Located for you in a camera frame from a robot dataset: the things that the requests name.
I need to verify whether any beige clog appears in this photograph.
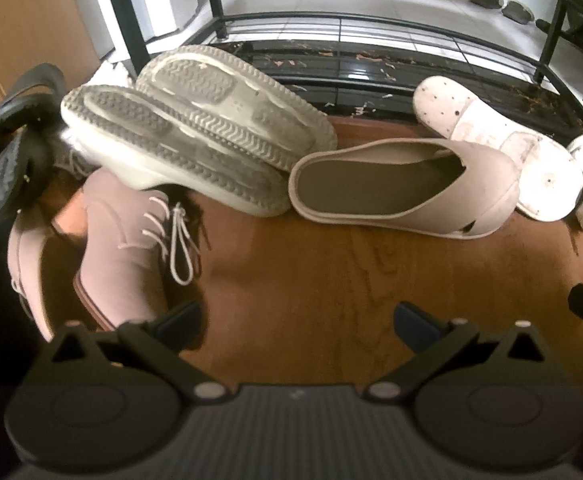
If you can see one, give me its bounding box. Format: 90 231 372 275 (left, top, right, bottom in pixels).
288 137 523 241

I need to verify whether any black sandal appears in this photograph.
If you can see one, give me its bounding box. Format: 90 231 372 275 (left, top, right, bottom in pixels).
0 63 70 144
0 129 56 239

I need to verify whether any black metal shoe rack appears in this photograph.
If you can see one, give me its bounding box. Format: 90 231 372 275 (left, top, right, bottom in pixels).
102 0 583 128

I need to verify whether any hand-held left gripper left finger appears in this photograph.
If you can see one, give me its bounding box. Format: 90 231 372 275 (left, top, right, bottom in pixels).
46 300 230 406

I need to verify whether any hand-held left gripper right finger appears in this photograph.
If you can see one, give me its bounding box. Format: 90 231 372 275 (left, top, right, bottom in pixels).
366 301 547 403

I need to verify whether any white spotted slide sandal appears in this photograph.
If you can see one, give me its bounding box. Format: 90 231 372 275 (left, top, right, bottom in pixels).
413 75 583 222

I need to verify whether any pink lace-up heeled boot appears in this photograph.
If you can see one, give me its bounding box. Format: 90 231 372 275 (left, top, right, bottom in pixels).
6 205 75 342
74 169 211 332

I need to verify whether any white chunky sneaker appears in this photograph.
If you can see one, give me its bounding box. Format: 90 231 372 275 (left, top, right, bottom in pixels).
136 44 341 172
60 84 292 219

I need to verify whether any brown cardboard box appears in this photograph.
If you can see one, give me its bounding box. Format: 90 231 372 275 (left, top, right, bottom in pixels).
0 0 100 107

